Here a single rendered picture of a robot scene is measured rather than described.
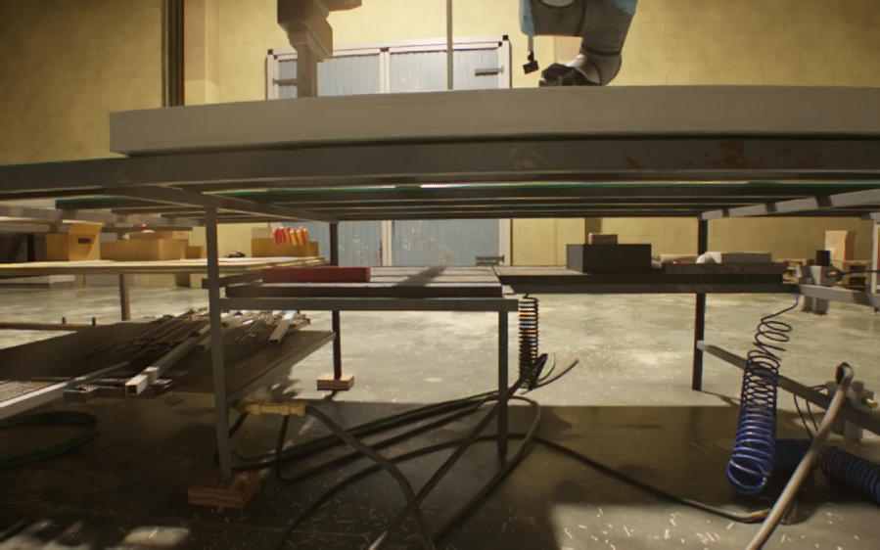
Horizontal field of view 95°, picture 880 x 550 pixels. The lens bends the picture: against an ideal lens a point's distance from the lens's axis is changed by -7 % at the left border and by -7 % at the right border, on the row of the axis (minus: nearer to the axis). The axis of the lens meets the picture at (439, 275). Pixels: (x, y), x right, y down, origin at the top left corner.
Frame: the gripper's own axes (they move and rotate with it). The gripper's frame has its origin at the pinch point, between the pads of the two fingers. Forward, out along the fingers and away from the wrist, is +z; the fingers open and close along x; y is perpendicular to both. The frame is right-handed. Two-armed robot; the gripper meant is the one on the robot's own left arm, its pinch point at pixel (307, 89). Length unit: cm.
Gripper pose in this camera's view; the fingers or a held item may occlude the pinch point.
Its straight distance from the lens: 81.8
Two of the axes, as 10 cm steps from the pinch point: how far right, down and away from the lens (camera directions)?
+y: -10.0, 0.0, 0.9
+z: 0.1, 10.0, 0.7
